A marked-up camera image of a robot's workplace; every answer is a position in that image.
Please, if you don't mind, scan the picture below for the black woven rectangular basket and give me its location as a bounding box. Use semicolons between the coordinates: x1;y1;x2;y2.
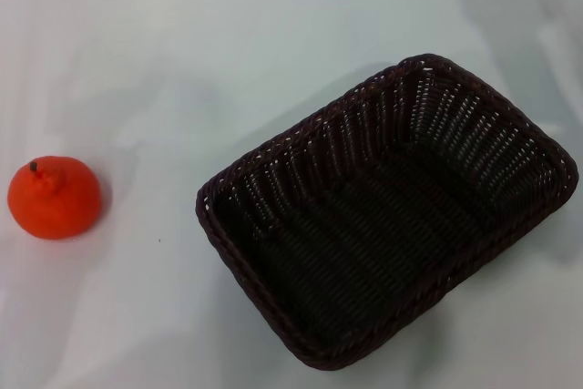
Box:
195;53;578;365

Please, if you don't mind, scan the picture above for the orange toy fruit with stem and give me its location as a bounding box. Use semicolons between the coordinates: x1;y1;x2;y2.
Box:
6;156;102;241

